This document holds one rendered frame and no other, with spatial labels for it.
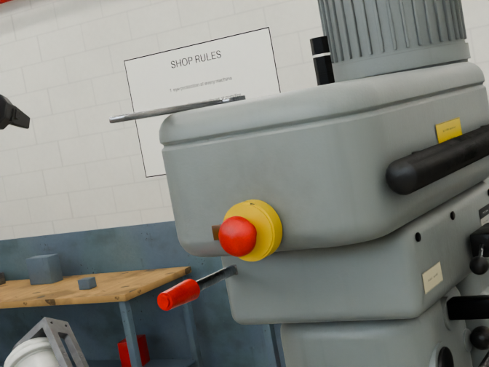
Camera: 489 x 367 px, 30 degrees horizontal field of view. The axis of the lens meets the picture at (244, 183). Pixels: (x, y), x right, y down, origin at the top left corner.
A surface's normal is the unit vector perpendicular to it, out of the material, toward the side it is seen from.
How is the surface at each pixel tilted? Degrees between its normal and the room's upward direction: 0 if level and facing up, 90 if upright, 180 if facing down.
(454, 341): 90
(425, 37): 90
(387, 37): 90
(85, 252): 90
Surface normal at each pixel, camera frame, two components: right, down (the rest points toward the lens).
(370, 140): 0.51, -0.03
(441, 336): 0.85, -0.11
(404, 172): -0.50, 0.16
